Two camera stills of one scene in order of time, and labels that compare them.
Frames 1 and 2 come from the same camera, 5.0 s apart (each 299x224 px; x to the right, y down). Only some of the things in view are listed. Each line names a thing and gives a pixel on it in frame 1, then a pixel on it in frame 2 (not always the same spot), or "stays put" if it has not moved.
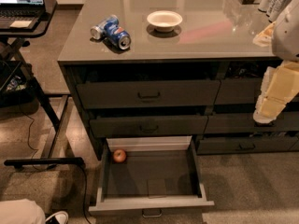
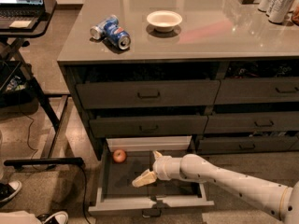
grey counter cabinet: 176,61 stays put
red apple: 120,156 stays put
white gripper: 287,36 -> 159,167
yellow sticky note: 21,23 stays put
